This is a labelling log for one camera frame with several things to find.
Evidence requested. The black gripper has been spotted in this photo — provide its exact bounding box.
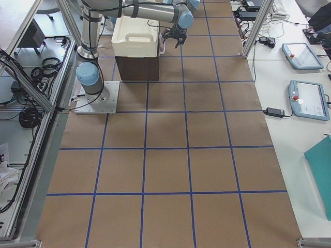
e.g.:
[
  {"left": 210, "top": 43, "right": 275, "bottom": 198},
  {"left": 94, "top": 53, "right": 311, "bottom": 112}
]
[{"left": 163, "top": 24, "right": 187, "bottom": 49}]

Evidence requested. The dark wooden drawer cabinet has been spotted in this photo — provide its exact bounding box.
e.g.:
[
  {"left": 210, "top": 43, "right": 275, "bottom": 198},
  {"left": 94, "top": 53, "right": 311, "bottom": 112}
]
[{"left": 115, "top": 56, "right": 160, "bottom": 81}]

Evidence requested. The black power adapter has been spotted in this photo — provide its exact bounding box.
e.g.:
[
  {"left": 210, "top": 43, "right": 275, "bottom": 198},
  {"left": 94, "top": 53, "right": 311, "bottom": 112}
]
[{"left": 263, "top": 107, "right": 285, "bottom": 118}]

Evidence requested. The blue teach pendant far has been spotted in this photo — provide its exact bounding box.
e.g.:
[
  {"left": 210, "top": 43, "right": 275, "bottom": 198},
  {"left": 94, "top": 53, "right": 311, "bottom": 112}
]
[{"left": 282, "top": 43, "right": 324, "bottom": 70}]

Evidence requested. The blue teach pendant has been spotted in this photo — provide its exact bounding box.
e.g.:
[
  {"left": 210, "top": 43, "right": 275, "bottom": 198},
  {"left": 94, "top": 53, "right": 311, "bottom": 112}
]
[
  {"left": 288, "top": 80, "right": 330, "bottom": 121},
  {"left": 282, "top": 43, "right": 324, "bottom": 70}
]

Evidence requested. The blue teach pendant near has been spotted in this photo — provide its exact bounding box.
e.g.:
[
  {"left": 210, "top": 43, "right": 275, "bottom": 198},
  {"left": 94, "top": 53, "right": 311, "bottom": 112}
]
[{"left": 288, "top": 80, "right": 330, "bottom": 121}]

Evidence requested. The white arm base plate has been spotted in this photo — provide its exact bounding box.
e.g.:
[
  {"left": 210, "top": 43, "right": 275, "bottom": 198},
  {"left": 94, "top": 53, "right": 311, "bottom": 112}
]
[{"left": 74, "top": 81, "right": 120, "bottom": 114}]

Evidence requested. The aluminium frame post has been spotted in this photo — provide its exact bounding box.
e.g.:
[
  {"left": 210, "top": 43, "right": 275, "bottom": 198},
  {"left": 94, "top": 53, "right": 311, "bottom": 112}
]
[{"left": 242, "top": 0, "right": 274, "bottom": 59}]

